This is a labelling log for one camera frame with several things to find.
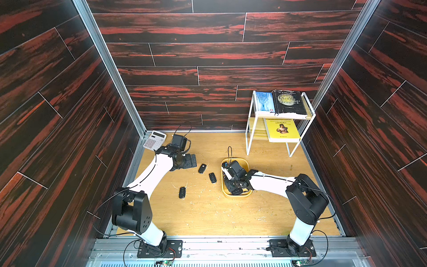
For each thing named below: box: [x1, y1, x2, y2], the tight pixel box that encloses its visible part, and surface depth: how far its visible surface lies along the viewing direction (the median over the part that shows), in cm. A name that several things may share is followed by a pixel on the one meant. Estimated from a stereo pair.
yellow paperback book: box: [265, 118, 301, 143], surface depth 97 cm
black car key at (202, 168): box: [197, 163, 207, 175], surface depth 103 cm
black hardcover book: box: [271, 89, 307, 116], surface depth 88 cm
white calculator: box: [142, 130, 167, 151], surface depth 117 cm
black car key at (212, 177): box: [208, 172, 217, 185], surface depth 98 cm
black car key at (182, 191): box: [179, 186, 187, 199], surface depth 92 cm
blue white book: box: [255, 91, 276, 115], surface depth 88 cm
